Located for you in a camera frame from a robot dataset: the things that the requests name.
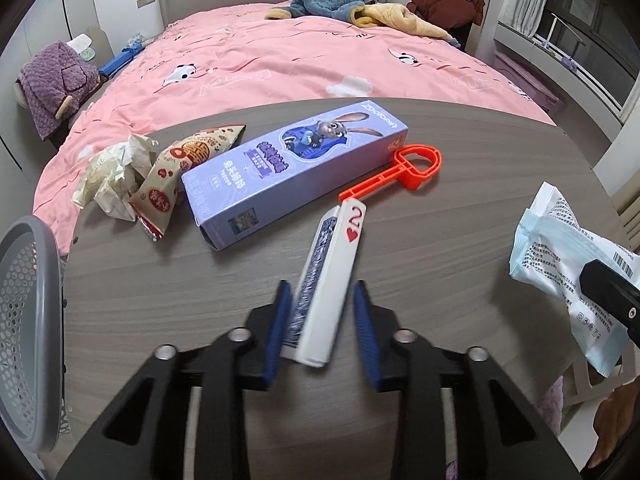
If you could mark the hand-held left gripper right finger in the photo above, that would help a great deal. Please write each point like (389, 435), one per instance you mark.
(367, 340)

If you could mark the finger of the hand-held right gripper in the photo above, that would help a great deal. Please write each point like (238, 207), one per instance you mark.
(610, 285)

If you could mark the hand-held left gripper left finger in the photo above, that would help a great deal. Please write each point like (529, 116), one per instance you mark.
(280, 330)

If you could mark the white playing card box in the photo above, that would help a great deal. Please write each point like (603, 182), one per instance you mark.
(325, 285)

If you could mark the white and blue wipe packet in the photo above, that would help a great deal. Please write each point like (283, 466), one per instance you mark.
(550, 255)

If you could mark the grey perforated plastic basket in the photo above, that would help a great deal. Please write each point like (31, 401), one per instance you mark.
(25, 310)

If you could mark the orange plastic loop tool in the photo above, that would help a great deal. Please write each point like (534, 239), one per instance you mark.
(372, 181)

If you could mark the purple cartoon rabbit box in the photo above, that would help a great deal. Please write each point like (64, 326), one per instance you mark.
(290, 170)

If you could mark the red patterned snack bag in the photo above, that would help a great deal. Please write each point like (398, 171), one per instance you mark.
(170, 175)

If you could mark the crumpled cream paper wrapper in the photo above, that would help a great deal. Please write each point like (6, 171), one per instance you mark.
(107, 180)

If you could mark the window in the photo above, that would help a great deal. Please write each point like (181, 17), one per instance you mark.
(595, 25)

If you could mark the bed with pink duvet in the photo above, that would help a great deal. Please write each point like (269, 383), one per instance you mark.
(280, 60)

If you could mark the yellow fleece blanket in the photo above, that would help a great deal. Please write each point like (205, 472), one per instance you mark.
(400, 17)

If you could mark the small patterned tissue pack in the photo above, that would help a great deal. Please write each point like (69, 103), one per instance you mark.
(136, 39)

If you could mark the dark red garment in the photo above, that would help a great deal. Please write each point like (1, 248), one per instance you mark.
(445, 2)

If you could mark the purple fluffy robe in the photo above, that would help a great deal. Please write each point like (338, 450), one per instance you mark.
(55, 85)

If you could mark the grey upholstered chair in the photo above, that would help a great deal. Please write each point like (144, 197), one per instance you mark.
(100, 42)

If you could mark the white soft pack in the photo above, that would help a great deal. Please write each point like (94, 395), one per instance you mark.
(80, 46)

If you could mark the white wardrobe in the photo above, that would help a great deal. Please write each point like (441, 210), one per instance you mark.
(30, 30)

